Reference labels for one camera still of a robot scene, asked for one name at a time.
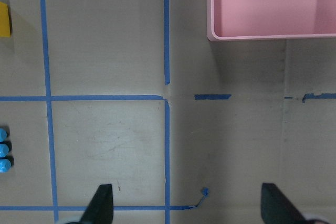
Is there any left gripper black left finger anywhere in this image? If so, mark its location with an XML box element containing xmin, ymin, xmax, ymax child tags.
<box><xmin>79</xmin><ymin>184</ymin><xmax>114</xmax><ymax>224</ymax></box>

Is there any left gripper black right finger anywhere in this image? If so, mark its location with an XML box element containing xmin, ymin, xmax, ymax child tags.
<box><xmin>261</xmin><ymin>183</ymin><xmax>310</xmax><ymax>224</ymax></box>

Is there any blue toy block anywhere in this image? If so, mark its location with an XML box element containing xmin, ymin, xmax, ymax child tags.
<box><xmin>1</xmin><ymin>129</ymin><xmax>12</xmax><ymax>173</ymax></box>

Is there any yellow toy block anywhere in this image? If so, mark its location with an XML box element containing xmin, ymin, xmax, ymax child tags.
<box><xmin>0</xmin><ymin>2</ymin><xmax>11</xmax><ymax>38</ymax></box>

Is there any pink plastic box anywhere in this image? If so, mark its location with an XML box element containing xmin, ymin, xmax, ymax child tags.
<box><xmin>207</xmin><ymin>0</ymin><xmax>335</xmax><ymax>41</ymax></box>

